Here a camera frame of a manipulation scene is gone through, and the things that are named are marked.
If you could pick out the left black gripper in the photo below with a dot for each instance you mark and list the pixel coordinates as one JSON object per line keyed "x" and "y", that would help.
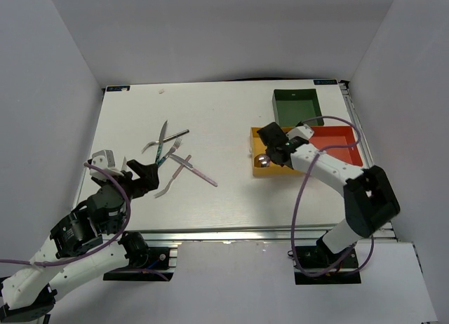
{"x": 149, "y": 180}

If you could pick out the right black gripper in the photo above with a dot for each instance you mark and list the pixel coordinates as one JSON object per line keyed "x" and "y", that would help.
{"x": 283, "y": 132}

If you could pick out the pink handle fork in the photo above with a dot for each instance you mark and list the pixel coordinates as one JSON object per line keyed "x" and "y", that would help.
{"x": 172, "y": 179}

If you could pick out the dark handle spoon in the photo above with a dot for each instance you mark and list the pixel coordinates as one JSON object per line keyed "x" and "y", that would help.
{"x": 262, "y": 161}

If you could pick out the teal handle fork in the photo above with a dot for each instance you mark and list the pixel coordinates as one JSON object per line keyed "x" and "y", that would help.
{"x": 172, "y": 150}

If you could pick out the teal handle knife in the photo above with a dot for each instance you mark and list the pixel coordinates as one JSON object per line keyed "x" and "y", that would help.
{"x": 161, "y": 141}

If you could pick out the dark handle fork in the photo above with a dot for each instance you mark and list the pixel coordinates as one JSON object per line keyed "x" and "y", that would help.
{"x": 166, "y": 139}

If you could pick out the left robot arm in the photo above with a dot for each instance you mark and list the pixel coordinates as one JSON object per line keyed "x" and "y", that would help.
{"x": 87, "y": 243}

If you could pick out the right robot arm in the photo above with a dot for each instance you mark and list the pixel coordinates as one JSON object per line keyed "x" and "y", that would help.
{"x": 369, "y": 199}

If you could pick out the yellow box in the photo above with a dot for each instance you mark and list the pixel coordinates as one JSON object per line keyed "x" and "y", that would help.
{"x": 257, "y": 147}

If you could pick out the green box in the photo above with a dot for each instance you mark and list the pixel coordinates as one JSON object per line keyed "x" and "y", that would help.
{"x": 292, "y": 106}

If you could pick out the right blue table sticker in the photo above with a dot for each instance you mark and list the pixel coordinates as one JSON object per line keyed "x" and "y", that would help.
{"x": 325, "y": 82}

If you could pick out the blue table sticker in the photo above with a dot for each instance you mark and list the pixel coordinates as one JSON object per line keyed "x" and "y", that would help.
{"x": 117, "y": 88}
{"x": 325, "y": 82}

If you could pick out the left blue table sticker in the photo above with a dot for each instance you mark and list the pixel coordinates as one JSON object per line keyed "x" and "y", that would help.
{"x": 117, "y": 88}

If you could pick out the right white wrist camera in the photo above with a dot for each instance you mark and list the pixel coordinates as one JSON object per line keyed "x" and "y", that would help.
{"x": 302, "y": 130}

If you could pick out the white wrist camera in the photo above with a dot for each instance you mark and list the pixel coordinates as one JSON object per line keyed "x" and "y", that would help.
{"x": 103, "y": 160}
{"x": 302, "y": 130}

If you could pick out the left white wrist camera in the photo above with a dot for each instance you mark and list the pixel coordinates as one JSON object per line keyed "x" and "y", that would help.
{"x": 103, "y": 160}

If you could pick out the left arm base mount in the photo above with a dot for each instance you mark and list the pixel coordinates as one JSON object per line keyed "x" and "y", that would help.
{"x": 145, "y": 263}

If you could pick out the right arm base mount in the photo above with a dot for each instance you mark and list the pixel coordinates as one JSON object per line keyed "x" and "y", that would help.
{"x": 314, "y": 261}

